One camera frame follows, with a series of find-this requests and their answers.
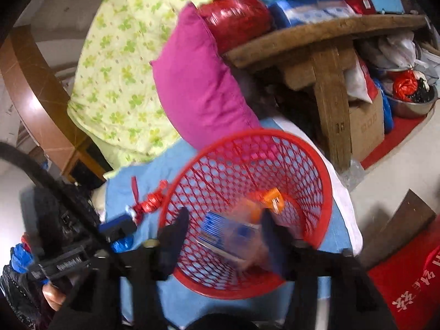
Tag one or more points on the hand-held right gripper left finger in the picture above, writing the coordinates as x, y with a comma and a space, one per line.
172, 249

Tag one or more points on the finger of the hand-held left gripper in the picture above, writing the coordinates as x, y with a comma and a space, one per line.
117, 227

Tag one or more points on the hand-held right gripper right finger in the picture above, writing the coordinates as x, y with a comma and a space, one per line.
275, 249

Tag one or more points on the blue plastic bag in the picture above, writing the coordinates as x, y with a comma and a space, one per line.
122, 244
19, 257

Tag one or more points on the red foil wrapper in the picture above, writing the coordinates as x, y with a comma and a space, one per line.
151, 204

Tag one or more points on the blue white snack packet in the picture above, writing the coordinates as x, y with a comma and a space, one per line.
227, 235

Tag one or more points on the red mesh plastic basket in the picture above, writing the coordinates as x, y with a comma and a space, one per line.
240, 165

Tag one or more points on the person's left hand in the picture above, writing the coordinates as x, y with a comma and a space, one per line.
53, 297

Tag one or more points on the red ribbon strip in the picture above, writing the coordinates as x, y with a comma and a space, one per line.
134, 189

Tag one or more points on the orange snack wrapper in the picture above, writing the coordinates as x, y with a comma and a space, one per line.
274, 201

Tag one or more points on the light blue bed sheet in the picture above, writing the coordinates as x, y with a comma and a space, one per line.
154, 165

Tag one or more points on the white bedding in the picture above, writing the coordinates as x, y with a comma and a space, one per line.
343, 206

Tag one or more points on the black glossy jacket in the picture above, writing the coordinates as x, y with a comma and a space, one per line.
17, 295

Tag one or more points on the dark wooden board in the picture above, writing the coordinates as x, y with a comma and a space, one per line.
402, 220

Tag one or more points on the green clover quilt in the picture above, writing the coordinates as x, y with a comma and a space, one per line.
120, 75

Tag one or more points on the brown cardboard box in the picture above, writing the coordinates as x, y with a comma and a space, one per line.
367, 123

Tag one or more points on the magenta pillow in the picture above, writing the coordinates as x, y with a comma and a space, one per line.
206, 92

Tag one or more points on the red floor mat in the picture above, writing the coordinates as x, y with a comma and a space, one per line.
395, 137

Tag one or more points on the rough wooden table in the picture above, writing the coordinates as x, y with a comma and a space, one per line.
330, 86

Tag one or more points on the blue plastic sack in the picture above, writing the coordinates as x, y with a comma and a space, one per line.
388, 117

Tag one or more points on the white red sack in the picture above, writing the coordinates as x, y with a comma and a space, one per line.
357, 79

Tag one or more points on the metal basin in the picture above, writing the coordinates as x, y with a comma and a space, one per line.
412, 109

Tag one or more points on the small red plastic bag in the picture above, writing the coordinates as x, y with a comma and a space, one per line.
404, 87

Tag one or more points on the white plastic bags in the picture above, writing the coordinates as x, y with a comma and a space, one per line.
398, 48

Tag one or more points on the blue white tissue pack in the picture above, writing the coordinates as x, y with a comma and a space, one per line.
309, 12

